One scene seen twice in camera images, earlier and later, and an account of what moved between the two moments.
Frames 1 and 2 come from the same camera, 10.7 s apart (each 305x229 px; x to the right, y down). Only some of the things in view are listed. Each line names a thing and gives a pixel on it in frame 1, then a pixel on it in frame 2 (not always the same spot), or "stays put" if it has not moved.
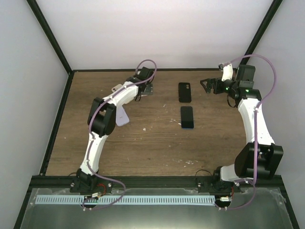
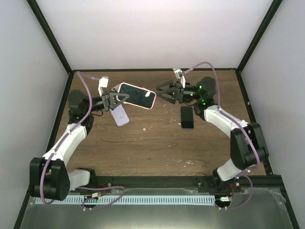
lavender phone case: (121, 118) stays put
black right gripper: (216, 81) → (177, 93)
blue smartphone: (187, 117) stays put
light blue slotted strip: (126, 200) stays put
